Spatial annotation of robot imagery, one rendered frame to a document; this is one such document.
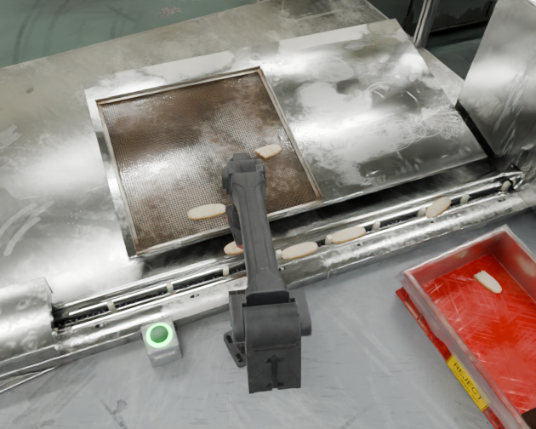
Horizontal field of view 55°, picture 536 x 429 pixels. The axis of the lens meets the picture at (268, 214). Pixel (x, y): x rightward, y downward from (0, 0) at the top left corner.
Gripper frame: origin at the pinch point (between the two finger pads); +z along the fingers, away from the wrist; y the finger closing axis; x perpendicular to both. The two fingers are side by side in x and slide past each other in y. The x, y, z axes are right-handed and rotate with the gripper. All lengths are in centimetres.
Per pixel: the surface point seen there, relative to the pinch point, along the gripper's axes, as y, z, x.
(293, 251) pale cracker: -1.3, 7.9, -12.5
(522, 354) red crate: -43, 11, -53
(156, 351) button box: -17.9, 4.0, 25.6
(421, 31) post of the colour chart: 73, 8, -93
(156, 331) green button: -13.8, 2.9, 24.6
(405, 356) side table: -34.1, 11.2, -27.4
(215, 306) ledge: -9.8, 7.5, 10.5
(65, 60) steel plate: 103, 14, 33
